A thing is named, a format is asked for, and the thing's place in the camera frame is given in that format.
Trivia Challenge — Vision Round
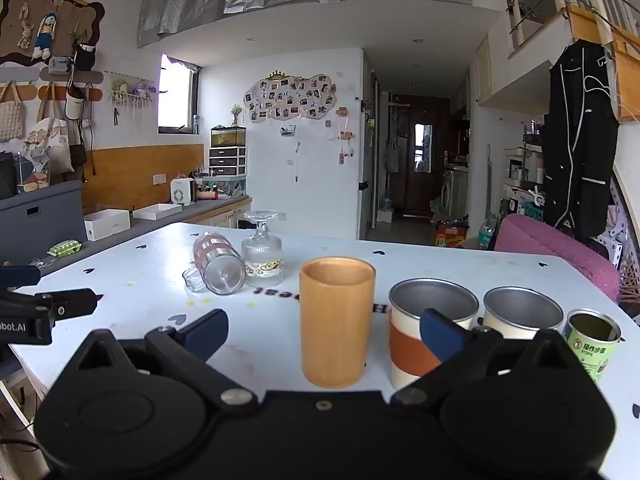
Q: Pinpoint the blue plush doll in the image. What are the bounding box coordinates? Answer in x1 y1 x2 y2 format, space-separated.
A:
32 11 59 61

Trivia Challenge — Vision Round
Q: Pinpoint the black coat with white trim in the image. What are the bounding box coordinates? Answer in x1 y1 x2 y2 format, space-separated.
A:
542 38 621 241

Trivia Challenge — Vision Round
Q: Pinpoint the washing machine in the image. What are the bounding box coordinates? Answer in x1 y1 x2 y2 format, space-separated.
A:
442 167 471 219

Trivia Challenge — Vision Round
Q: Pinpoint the white open box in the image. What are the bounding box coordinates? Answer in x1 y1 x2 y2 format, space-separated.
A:
83 208 132 241

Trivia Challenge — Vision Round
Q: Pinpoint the metal cup orange band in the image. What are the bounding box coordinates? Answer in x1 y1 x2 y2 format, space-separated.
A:
388 278 481 392

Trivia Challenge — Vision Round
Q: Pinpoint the cloud shaped photo board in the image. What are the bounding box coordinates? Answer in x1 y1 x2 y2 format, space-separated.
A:
243 71 337 122

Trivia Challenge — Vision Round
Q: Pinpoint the pink upholstered chair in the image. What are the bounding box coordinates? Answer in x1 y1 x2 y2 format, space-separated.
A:
493 213 621 304

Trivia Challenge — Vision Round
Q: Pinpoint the brown wall pegboard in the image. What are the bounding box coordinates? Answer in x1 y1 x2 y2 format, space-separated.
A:
0 0 106 67

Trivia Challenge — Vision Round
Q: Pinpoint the window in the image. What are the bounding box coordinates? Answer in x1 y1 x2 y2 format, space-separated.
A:
158 53 200 135

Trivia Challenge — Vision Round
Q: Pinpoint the small black drawer unit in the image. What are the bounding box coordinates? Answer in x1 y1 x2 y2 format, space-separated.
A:
208 146 248 178

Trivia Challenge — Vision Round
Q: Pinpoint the wooden cup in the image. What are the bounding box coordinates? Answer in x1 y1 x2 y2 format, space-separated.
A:
299 256 377 389

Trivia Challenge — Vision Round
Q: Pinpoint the red snack bag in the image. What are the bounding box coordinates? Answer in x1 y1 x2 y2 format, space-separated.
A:
434 219 470 248

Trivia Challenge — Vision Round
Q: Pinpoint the printed canvas tote bag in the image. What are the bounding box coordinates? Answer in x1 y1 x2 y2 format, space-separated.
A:
24 82 75 175

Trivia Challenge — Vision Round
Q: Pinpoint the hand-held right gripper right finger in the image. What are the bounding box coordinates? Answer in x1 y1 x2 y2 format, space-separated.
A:
390 309 577 407

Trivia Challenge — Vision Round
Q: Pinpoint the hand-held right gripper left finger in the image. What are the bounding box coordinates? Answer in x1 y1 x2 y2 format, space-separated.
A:
80 309 260 407

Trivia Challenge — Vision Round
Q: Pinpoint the plain white metal cup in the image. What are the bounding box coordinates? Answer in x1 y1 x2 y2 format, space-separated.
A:
482 286 565 347

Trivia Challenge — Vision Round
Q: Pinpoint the glass fish tank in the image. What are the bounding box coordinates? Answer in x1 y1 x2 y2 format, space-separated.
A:
210 126 247 148

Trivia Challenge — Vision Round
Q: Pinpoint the white countertop appliance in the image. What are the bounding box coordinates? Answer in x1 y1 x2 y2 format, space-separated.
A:
169 176 195 205

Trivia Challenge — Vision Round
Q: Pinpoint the plastic water bottle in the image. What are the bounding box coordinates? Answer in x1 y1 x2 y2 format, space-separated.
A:
478 214 499 250

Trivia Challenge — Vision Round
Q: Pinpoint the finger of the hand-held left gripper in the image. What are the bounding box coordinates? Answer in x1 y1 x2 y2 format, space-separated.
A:
0 266 42 289
0 288 100 319

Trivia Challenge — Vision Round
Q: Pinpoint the clear stemmed glass cup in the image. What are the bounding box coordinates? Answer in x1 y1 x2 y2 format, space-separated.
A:
241 210 285 288

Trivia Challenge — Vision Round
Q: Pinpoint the green wipes packet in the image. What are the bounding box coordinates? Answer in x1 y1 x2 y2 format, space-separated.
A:
47 240 84 257

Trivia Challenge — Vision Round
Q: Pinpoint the dark wooden door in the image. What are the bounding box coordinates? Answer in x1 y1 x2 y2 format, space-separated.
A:
406 94 449 217

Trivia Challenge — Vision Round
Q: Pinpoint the wooden stair railing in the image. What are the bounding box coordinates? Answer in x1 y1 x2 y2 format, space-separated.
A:
502 0 640 122

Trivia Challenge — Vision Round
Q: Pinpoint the pink banded glass cup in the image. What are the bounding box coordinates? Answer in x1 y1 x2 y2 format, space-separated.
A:
182 232 247 296

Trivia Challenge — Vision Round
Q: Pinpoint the white wall hook rack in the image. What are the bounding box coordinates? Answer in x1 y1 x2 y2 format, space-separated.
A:
110 78 159 107

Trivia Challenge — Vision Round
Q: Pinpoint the grey storage box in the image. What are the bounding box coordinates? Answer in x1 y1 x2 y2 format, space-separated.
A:
0 180 85 267

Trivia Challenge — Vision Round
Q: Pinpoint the white shallow tray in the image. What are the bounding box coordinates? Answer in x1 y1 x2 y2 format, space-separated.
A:
132 203 184 221

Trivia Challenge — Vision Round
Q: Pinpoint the cream knitted tote bag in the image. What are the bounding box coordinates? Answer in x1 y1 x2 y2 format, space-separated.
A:
0 81 27 144

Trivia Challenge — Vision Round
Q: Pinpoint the green labelled tin can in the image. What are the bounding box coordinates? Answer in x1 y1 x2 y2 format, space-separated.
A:
562 308 623 384

